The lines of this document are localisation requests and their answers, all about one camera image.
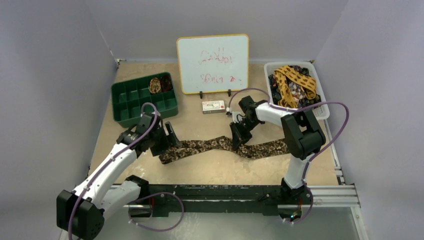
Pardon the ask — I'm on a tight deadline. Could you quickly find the whiteboard with yellow frame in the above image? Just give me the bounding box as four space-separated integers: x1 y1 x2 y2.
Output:
176 33 250 95

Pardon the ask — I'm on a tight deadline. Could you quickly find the dark floral ties pile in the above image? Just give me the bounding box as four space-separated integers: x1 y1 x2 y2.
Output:
268 65 322 110

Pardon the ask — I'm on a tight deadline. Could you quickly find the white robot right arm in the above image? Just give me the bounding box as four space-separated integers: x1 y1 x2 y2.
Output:
226 96 327 204

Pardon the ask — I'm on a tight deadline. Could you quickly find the rolled yellow patterned tie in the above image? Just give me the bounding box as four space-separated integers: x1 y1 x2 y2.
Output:
148 77 162 95

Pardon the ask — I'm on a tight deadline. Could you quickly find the rolled dark red tie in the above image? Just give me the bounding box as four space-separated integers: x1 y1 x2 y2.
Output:
160 74 173 93

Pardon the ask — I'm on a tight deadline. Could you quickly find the white plastic basket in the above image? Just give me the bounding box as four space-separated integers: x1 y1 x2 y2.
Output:
263 60 330 121

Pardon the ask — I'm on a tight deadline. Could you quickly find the brown floral tie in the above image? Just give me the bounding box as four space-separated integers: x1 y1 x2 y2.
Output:
158 135 290 165

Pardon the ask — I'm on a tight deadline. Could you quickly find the green compartment tray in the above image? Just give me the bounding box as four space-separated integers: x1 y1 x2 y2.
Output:
110 72 179 128

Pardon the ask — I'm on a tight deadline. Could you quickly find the small white cardboard box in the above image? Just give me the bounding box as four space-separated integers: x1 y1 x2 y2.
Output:
202 100 226 114

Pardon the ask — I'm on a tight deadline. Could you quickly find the yellow spotted tie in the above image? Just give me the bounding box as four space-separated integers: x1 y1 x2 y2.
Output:
273 65 318 110

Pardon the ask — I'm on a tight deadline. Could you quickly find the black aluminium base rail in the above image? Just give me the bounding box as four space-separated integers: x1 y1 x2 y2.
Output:
69 182 361 220

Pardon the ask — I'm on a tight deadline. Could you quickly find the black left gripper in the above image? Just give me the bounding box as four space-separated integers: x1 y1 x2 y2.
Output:
148 122 180 156

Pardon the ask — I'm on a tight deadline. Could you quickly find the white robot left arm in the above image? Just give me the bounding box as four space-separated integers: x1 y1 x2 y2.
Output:
56 112 180 240

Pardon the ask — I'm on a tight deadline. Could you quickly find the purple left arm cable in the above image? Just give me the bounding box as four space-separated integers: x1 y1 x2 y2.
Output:
67 101 185 240

